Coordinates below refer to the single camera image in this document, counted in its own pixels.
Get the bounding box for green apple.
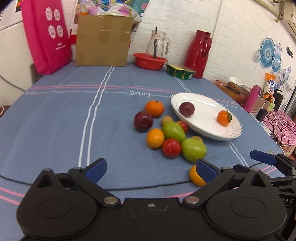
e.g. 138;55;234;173
181;138;207;163

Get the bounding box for red tomato front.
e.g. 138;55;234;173
162;138;182;159

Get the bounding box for green mango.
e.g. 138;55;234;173
161;121;186;143

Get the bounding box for small orange front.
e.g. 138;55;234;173
146;128;165;149

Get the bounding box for brown longan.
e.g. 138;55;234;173
191;136;203;142
161;115;174;125

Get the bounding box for dark red plum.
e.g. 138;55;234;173
134;111;153;132

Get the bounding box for large orange mandarin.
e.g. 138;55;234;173
144;100;165;118

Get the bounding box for pink floral cloth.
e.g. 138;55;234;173
263;110;295;145

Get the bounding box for black power adapter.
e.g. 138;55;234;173
255;108;267;122

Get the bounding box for white oval plate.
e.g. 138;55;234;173
171;92;242;141

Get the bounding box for pink water bottle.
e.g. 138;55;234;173
244;85;261;112

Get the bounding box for mandarin with green leaf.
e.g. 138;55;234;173
217;110;232;126

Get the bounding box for blue striped tablecloth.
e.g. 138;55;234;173
1;64;280;240

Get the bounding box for dark plum in plate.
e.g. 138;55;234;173
179;102;195;118

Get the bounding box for orange brown tray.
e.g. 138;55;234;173
215;80;247;104

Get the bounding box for orange snack packet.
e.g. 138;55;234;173
263;73;276;95

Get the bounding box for green instant noodle bowl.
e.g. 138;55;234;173
166;62;196;80

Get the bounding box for red thermos jug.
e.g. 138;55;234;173
184;30;212;79

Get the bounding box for red plastic basket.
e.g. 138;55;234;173
133;53;168;71

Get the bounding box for brown cardboard box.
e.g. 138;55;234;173
75;15;133;67

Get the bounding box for black straw in pitcher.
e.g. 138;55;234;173
153;26;158;59

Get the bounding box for pink shopping bag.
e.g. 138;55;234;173
21;1;72;75

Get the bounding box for glass pitcher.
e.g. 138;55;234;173
145;30;171;57

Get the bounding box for white air conditioner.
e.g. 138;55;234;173
278;1;295;37

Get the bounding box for floral fabric in box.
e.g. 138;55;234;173
74;1;140;25

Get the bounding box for black cable on table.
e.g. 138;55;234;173
0;162;265;191

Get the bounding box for blue decorative wall fans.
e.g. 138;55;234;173
254;38;292;82

